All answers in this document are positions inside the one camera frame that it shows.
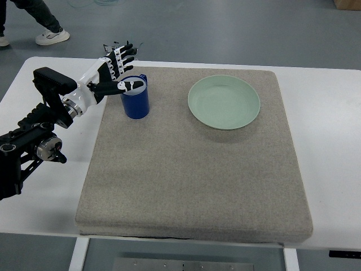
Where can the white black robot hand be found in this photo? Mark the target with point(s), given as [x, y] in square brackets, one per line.
[100, 80]

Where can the white table leg frame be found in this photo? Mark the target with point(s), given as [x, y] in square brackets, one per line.
[82, 243]

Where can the black table control panel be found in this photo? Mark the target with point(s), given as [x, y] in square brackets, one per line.
[345, 254]

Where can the white sneaker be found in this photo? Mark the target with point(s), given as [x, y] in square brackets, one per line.
[3, 41]
[51, 38]

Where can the cardboard box corner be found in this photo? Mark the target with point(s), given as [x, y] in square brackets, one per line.
[351, 5]

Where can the green plate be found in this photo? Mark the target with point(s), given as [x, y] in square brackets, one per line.
[224, 102]

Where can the grey fabric mat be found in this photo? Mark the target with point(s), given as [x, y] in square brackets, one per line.
[170, 176]

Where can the blue cup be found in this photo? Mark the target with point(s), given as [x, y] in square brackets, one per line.
[135, 100]

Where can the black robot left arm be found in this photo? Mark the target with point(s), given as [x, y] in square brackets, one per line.
[25, 148]

